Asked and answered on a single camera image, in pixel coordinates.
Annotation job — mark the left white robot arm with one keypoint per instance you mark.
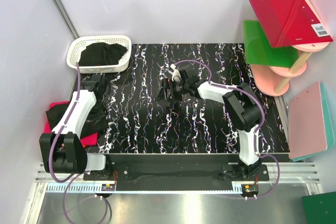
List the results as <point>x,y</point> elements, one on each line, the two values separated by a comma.
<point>61,149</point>

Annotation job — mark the aluminium rail frame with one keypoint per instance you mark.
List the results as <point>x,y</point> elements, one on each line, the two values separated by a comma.
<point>282,173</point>

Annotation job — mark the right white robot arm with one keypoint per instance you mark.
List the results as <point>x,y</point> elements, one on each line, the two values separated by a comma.
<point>242,106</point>

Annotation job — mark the teal board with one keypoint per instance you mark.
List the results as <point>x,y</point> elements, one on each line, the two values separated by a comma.
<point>326,108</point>

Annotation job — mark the red plastic folder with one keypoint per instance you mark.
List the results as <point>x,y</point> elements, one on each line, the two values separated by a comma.
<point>290,22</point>

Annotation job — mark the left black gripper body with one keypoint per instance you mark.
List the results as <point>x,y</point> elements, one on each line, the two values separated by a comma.
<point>104,87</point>

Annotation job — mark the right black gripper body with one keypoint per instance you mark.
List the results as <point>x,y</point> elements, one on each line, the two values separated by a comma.
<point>168,89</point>

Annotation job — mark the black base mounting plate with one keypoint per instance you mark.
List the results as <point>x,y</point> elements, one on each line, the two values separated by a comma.
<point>176,173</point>

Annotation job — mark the black printed t-shirt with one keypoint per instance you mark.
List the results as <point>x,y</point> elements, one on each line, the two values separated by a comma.
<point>98,117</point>

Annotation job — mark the green plastic sheet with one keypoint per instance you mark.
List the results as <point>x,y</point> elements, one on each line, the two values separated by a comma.
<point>259,52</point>

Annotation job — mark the black marble pattern mat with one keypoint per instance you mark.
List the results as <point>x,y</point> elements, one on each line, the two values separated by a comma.
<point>139,124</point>

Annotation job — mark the black shirt in basket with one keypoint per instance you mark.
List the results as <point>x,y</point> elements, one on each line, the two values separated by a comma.
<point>101,54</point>

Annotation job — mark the dark green board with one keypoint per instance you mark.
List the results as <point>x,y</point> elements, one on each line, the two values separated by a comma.
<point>320,208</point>

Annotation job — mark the pink clipboard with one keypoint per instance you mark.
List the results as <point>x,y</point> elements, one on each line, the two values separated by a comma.
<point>309,121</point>

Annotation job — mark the white plastic laundry basket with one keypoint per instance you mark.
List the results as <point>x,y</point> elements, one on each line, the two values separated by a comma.
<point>80,44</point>

